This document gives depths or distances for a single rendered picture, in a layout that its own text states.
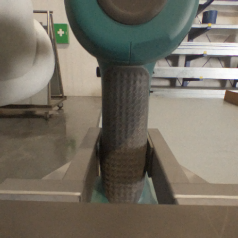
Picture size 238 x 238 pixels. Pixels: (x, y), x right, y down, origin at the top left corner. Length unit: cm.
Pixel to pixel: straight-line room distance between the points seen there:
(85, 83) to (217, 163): 473
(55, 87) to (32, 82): 329
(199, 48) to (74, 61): 313
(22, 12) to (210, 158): 39
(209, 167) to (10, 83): 36
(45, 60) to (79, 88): 472
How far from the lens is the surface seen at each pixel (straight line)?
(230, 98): 110
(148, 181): 17
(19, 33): 26
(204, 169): 34
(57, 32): 503
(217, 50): 446
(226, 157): 41
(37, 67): 31
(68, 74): 507
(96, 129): 15
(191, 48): 415
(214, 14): 459
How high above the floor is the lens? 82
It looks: 17 degrees down
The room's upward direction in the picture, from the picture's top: 1 degrees clockwise
